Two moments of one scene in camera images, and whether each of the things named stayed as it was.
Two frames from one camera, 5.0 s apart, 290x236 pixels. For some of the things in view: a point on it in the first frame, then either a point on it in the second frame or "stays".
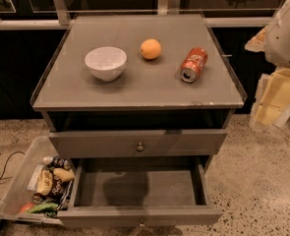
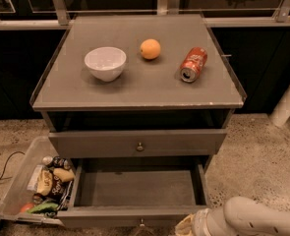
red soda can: [196, 60] stays
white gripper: [284, 43] → [200, 222]
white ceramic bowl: [105, 63] stays
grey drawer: [140, 193] stays
